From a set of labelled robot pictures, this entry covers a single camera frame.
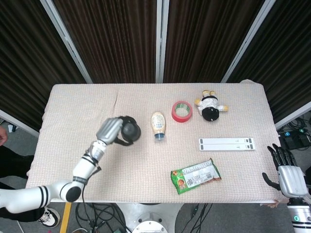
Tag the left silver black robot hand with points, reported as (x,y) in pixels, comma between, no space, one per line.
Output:
(109,129)

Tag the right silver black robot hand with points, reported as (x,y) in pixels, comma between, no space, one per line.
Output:
(291,179)

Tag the black dice cup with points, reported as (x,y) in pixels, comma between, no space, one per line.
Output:
(130,132)

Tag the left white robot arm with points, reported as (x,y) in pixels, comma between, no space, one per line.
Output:
(82,170)

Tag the grey round robot base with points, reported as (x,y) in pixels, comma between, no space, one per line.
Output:
(150,218)

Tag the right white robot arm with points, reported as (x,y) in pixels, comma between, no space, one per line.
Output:
(300,213)

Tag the black electronics box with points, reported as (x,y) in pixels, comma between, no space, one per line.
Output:
(295,139)

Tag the beige waffle tablecloth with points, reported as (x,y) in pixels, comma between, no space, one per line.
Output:
(136,170)

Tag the beige sauce squeeze bottle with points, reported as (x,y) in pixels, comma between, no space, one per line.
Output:
(159,123)

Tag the red tape roll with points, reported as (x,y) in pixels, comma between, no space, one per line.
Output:
(175,117)

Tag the white flat rectangular device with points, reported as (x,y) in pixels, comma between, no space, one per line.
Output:
(226,144)

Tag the dark brown curtain panel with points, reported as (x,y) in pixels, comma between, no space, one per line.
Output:
(289,60)
(206,41)
(114,41)
(26,60)

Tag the green snack bag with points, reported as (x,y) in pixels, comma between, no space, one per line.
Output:
(194,178)

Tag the black-haired plush doll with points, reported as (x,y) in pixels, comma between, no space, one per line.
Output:
(211,111)

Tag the person in black clothes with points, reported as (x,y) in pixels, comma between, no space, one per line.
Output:
(12,165)

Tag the white black sneaker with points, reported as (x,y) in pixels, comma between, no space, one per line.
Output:
(49,217)

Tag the white aluminium frame post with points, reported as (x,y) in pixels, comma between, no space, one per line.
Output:
(294,115)
(247,41)
(162,41)
(19,123)
(68,43)

